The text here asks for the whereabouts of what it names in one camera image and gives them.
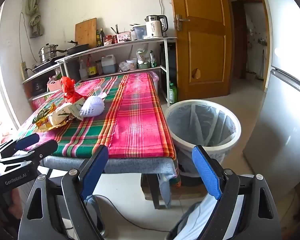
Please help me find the clear plastic bottle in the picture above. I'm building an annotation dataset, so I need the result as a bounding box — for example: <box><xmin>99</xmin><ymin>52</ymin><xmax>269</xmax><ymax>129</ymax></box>
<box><xmin>79</xmin><ymin>59</ymin><xmax>88</xmax><ymax>80</ymax></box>

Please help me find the dark glass bottle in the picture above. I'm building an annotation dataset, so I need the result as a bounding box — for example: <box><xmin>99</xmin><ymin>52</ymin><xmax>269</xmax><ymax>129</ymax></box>
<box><xmin>96</xmin><ymin>28</ymin><xmax>105</xmax><ymax>47</ymax></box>

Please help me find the white food bag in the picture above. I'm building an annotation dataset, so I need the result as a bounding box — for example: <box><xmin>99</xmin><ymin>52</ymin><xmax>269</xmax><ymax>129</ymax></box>
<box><xmin>136</xmin><ymin>50</ymin><xmax>157</xmax><ymax>67</ymax></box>

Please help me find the clear bin liner bag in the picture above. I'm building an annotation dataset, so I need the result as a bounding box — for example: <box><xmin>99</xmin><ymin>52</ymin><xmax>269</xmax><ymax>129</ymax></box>
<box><xmin>169</xmin><ymin>104</ymin><xmax>237</xmax><ymax>165</ymax></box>

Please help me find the white printed packet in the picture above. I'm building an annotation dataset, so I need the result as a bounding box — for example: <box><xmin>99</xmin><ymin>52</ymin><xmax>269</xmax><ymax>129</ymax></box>
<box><xmin>68</xmin><ymin>99</ymin><xmax>87</xmax><ymax>120</ymax></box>

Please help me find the plaid tablecloth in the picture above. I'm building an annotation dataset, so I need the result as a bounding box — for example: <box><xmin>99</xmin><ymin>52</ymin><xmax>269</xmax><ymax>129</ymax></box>
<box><xmin>16</xmin><ymin>73</ymin><xmax>182</xmax><ymax>188</ymax></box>

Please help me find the hanging rope bundle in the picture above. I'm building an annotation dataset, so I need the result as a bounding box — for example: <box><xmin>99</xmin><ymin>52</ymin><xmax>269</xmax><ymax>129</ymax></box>
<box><xmin>26</xmin><ymin>0</ymin><xmax>45</xmax><ymax>39</ymax></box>

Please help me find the black wok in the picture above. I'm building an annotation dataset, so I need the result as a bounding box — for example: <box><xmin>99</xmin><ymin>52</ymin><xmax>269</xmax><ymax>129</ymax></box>
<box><xmin>64</xmin><ymin>41</ymin><xmax>90</xmax><ymax>56</ymax></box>

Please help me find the clear water filter pitcher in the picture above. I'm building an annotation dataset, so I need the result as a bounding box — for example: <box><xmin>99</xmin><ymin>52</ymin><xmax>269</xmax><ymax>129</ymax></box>
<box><xmin>132</xmin><ymin>25</ymin><xmax>147</xmax><ymax>41</ymax></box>

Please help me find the wooden cutting board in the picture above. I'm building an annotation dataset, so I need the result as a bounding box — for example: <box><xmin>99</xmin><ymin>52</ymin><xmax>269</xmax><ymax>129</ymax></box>
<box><xmin>75</xmin><ymin>18</ymin><xmax>97</xmax><ymax>46</ymax></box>

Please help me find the white electric kettle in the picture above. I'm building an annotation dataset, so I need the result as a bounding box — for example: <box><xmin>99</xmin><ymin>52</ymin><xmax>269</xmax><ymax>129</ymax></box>
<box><xmin>145</xmin><ymin>15</ymin><xmax>168</xmax><ymax>39</ymax></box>

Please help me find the red plastic bag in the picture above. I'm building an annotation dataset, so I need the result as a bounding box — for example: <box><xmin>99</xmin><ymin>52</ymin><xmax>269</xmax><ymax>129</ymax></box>
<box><xmin>60</xmin><ymin>77</ymin><xmax>88</xmax><ymax>105</ymax></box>

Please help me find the dark table frame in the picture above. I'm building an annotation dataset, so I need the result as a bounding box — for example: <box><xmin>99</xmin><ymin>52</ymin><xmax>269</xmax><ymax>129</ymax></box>
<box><xmin>140</xmin><ymin>172</ymin><xmax>167</xmax><ymax>209</ymax></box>

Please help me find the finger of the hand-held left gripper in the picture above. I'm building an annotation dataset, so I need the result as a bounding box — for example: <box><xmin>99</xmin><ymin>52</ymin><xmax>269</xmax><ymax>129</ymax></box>
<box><xmin>0</xmin><ymin>139</ymin><xmax>58</xmax><ymax>167</ymax></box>
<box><xmin>0</xmin><ymin>133</ymin><xmax>40</xmax><ymax>158</ymax></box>

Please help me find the metal door handle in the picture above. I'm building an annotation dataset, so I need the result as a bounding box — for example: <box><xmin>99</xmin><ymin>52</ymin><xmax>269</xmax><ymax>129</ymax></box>
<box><xmin>174</xmin><ymin>14</ymin><xmax>191</xmax><ymax>32</ymax></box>

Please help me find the white foam fruit net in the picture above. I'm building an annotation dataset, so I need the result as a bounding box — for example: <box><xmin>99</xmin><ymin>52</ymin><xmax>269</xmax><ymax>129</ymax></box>
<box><xmin>79</xmin><ymin>96</ymin><xmax>105</xmax><ymax>118</ymax></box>

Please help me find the yellow snack packet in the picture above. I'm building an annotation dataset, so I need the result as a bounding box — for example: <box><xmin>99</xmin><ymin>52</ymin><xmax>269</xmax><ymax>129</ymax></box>
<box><xmin>32</xmin><ymin>104</ymin><xmax>57</xmax><ymax>130</ymax></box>

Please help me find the pink utensil box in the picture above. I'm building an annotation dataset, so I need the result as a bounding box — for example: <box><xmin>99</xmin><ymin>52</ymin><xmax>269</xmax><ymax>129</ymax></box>
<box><xmin>117</xmin><ymin>31</ymin><xmax>132</xmax><ymax>44</ymax></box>

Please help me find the pink plastic basket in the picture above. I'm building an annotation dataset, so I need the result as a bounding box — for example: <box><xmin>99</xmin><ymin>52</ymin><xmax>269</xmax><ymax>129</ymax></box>
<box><xmin>47</xmin><ymin>77</ymin><xmax>63</xmax><ymax>92</ymax></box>

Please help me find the steel steamer pot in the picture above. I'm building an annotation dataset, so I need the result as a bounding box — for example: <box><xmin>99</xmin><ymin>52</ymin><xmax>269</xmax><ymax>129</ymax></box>
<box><xmin>38</xmin><ymin>44</ymin><xmax>59</xmax><ymax>63</ymax></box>

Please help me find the white plastic tub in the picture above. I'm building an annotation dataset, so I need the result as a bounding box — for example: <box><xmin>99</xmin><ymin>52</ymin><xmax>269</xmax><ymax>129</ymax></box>
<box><xmin>126</xmin><ymin>59</ymin><xmax>138</xmax><ymax>71</ymax></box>

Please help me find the wooden door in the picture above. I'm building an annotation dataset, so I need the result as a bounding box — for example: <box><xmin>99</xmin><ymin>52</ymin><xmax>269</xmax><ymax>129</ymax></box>
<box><xmin>169</xmin><ymin>0</ymin><xmax>233</xmax><ymax>103</ymax></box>

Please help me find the plastic oil jug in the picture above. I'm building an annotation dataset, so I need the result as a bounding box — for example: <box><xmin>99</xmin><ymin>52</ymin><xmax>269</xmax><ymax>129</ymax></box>
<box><xmin>101</xmin><ymin>54</ymin><xmax>117</xmax><ymax>74</ymax></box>

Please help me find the small clear plastic cup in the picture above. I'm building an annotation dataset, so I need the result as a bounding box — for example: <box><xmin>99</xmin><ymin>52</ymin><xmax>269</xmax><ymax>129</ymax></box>
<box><xmin>94</xmin><ymin>86</ymin><xmax>108</xmax><ymax>97</ymax></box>

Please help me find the white metal shelf rack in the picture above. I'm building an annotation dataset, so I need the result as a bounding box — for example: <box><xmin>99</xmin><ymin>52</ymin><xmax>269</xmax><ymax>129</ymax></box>
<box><xmin>55</xmin><ymin>37</ymin><xmax>178</xmax><ymax>107</ymax></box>

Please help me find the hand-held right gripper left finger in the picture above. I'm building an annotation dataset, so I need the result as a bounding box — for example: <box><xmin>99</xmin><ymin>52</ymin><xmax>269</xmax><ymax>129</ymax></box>
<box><xmin>18</xmin><ymin>144</ymin><xmax>109</xmax><ymax>240</ymax></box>

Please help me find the person's clothing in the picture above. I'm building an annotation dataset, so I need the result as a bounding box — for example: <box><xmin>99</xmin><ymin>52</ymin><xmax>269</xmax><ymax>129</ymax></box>
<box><xmin>166</xmin><ymin>194</ymin><xmax>244</xmax><ymax>240</ymax></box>

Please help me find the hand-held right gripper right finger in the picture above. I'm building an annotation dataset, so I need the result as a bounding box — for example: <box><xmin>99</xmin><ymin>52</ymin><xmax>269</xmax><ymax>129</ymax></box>
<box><xmin>192</xmin><ymin>144</ymin><xmax>282</xmax><ymax>240</ymax></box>

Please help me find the wall power strip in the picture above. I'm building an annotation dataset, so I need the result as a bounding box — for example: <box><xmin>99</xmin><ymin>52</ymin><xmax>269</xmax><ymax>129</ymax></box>
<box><xmin>20</xmin><ymin>61</ymin><xmax>28</xmax><ymax>79</ymax></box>

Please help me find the black stove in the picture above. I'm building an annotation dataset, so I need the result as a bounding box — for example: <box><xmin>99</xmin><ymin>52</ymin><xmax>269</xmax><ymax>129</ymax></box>
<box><xmin>32</xmin><ymin>55</ymin><xmax>66</xmax><ymax>72</ymax></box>

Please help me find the silver refrigerator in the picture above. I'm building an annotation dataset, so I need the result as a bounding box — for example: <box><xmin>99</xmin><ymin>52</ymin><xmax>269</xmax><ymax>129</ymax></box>
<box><xmin>242</xmin><ymin>0</ymin><xmax>300</xmax><ymax>198</ymax></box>

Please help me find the white paper carton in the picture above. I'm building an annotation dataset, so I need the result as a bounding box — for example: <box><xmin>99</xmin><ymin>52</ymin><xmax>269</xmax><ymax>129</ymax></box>
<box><xmin>47</xmin><ymin>103</ymin><xmax>73</xmax><ymax>126</ymax></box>

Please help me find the green plastic bottle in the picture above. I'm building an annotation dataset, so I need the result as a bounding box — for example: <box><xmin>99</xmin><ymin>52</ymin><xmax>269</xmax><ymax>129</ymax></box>
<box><xmin>169</xmin><ymin>82</ymin><xmax>178</xmax><ymax>105</ymax></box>

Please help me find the white round trash bin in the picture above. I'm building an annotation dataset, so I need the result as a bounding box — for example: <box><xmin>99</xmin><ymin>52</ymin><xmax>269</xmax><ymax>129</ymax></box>
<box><xmin>164</xmin><ymin>99</ymin><xmax>242</xmax><ymax>167</ymax></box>

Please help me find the grey under cloth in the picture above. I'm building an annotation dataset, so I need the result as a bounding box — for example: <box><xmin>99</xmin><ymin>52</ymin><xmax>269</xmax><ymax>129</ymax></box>
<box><xmin>44</xmin><ymin>155</ymin><xmax>180</xmax><ymax>208</ymax></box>

